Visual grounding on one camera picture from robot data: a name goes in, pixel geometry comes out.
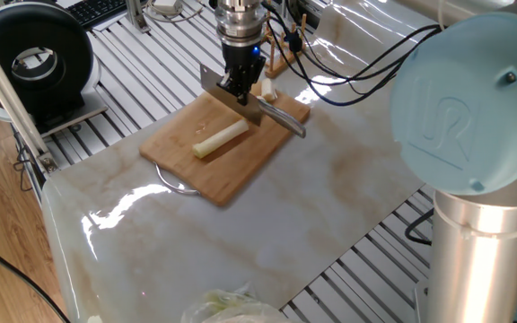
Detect aluminium frame beam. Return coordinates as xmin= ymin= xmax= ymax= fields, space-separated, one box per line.
xmin=0 ymin=17 xmax=59 ymax=175

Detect silver robot mounting plate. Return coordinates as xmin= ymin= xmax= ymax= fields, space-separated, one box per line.
xmin=414 ymin=280 xmax=431 ymax=323

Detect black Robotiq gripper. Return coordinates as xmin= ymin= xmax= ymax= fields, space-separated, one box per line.
xmin=216 ymin=42 xmax=267 ymax=108

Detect steel cleaver knife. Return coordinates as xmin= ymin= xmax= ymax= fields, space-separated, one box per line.
xmin=199 ymin=64 xmax=308 ymax=139

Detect grey fan base plate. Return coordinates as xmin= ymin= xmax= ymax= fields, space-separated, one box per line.
xmin=38 ymin=87 xmax=110 ymax=139

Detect black keyboard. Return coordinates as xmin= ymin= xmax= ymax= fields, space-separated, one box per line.
xmin=64 ymin=0 xmax=130 ymax=31

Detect aluminium bracket post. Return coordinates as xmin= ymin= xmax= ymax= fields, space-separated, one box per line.
xmin=125 ymin=0 xmax=152 ymax=34

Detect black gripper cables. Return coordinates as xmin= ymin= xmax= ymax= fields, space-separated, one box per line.
xmin=260 ymin=0 xmax=443 ymax=247

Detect bamboo cutting board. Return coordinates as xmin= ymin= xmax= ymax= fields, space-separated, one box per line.
xmin=138 ymin=78 xmax=311 ymax=207

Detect wooden peg rack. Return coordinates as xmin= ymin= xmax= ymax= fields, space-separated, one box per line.
xmin=262 ymin=12 xmax=308 ymax=80

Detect white charger with cord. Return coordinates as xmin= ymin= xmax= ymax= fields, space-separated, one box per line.
xmin=143 ymin=0 xmax=206 ymax=24

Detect black floor cable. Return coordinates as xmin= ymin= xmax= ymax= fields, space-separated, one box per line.
xmin=0 ymin=227 xmax=72 ymax=323

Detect white scallion stalk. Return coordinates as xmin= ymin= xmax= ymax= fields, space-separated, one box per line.
xmin=191 ymin=118 xmax=250 ymax=160

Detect plastic bag of scallion scraps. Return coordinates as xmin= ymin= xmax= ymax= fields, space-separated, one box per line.
xmin=180 ymin=286 xmax=309 ymax=323

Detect black round duct fan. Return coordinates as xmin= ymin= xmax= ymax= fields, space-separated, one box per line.
xmin=0 ymin=2 xmax=96 ymax=129

